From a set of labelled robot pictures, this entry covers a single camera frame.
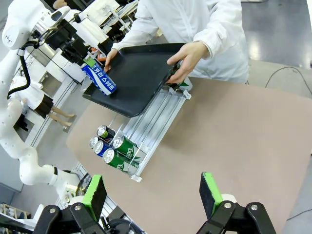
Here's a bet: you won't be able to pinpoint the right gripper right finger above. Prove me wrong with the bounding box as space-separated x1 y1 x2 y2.
197 172 277 234

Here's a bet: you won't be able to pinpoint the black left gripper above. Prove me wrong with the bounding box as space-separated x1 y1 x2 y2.
46 19 98 69

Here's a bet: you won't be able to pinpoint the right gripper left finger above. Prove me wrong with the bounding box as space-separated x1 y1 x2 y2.
33 174 108 234

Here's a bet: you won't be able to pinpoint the blue Pocari Sweat can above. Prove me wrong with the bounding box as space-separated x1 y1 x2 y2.
93 140 113 158
81 62 117 96

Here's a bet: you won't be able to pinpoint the black plastic serving tray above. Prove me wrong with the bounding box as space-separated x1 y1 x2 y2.
82 42 187 118

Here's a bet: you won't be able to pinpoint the person's right forearm white sleeve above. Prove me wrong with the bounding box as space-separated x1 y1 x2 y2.
111 17 161 52

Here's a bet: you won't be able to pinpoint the person's left forearm white sleeve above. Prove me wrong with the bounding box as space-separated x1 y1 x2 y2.
194 4 246 59

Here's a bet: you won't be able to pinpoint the person white top black skirt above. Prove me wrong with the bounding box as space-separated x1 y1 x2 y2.
8 76 76 127

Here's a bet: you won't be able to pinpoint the blurred-face person white hoodie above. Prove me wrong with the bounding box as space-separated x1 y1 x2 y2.
111 0 251 85

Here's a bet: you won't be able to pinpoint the person's right hand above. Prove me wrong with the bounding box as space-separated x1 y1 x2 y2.
104 48 119 73

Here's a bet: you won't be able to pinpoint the person's left hand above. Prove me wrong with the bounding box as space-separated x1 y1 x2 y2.
166 40 211 84

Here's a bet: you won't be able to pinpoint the green Chilsung Cider can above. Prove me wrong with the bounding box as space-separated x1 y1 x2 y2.
102 148 141 174
112 135 147 159
177 77 193 92

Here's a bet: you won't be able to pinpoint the white sloped can rack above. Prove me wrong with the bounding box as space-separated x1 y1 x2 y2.
107 84 192 183

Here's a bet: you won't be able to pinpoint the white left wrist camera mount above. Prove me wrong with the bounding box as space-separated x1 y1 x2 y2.
70 9 109 48

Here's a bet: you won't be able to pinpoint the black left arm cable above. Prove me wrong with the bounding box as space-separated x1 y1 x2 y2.
8 40 42 98

